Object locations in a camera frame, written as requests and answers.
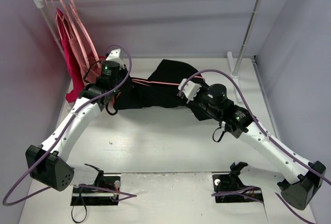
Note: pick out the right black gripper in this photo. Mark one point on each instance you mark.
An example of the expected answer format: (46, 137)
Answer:
(198, 95)

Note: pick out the pink plastic hanger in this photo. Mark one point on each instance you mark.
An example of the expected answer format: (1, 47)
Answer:
(146, 82)

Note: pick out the black t shirt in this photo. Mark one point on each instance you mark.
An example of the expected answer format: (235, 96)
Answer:
(138, 96)

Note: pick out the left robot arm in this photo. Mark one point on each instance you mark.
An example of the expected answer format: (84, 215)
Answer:
(47, 162)

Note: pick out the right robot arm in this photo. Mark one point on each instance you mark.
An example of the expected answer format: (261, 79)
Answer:
(296, 178)

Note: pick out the salmon pink shirt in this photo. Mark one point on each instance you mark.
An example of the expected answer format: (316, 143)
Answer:
(95, 71)

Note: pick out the crimson red shirt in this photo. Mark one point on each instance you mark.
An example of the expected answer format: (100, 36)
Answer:
(72, 64)

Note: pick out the pink hanger with salmon shirt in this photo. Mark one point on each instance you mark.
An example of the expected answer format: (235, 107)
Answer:
(60, 15)

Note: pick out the pink hanger with crimson shirt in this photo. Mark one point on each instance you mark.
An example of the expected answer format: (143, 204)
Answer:
(46, 1)

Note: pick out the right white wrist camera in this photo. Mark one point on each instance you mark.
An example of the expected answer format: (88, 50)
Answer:
(188, 90)

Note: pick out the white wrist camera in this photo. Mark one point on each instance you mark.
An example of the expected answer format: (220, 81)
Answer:
(188, 90)
(115, 55)

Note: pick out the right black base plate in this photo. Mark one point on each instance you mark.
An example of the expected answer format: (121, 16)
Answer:
(234, 191)

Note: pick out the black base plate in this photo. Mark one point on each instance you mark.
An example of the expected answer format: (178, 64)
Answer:
(94, 197)
(234, 191)

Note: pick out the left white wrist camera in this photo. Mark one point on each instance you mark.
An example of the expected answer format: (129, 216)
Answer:
(115, 55)

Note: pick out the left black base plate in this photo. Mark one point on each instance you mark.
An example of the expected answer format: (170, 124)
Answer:
(94, 197)

